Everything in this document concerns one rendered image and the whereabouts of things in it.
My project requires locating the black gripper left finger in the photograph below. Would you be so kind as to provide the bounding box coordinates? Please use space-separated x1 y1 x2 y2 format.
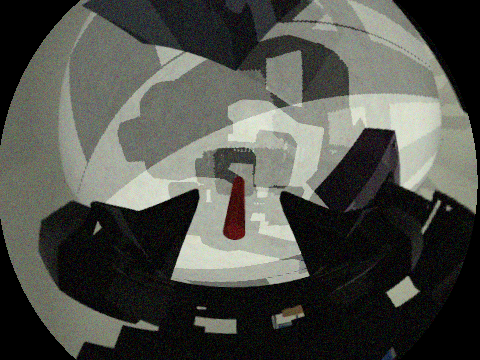
91 188 200 280

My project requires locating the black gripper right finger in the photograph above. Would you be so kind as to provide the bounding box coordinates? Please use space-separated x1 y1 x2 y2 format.
279 191 383 276

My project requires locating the dark red peg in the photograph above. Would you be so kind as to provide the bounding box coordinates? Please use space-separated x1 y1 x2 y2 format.
223 176 245 240

